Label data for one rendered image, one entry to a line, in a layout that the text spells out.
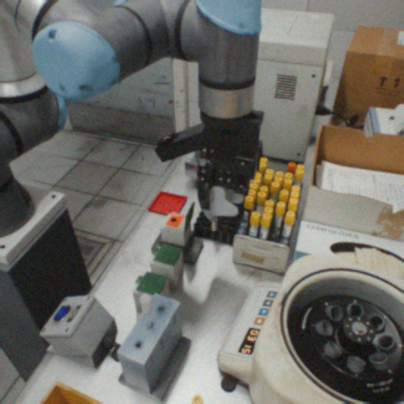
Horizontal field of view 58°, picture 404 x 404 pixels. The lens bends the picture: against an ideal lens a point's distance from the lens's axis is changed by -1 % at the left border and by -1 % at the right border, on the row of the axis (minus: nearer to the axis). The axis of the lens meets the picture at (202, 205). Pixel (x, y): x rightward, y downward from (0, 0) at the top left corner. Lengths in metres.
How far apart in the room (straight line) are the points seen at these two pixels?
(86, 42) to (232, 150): 0.25
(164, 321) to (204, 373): 0.12
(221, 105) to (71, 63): 0.19
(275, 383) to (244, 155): 0.30
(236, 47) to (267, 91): 0.47
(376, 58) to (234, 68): 0.84
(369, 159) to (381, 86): 0.42
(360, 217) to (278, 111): 0.36
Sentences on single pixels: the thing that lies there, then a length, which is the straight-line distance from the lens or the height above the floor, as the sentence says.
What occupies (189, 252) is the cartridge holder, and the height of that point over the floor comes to 0.89.
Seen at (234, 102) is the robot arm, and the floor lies 1.22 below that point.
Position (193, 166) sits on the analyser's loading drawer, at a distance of 0.87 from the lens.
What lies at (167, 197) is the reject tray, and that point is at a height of 0.88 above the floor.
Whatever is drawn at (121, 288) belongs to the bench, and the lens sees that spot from 0.70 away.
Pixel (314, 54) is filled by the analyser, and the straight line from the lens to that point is 0.88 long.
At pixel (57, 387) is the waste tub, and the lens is 0.52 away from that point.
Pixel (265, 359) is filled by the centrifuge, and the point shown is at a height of 0.99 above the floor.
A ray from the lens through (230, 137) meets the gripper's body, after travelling 0.53.
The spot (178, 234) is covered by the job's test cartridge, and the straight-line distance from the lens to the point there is 0.68.
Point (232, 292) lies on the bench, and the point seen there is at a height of 0.88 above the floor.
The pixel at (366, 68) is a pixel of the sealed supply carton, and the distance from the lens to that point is 1.28.
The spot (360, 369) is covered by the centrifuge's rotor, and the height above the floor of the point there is 0.98.
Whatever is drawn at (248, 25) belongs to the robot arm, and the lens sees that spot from 0.46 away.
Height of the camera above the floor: 1.42
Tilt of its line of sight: 41 degrees down
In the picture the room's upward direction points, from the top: straight up
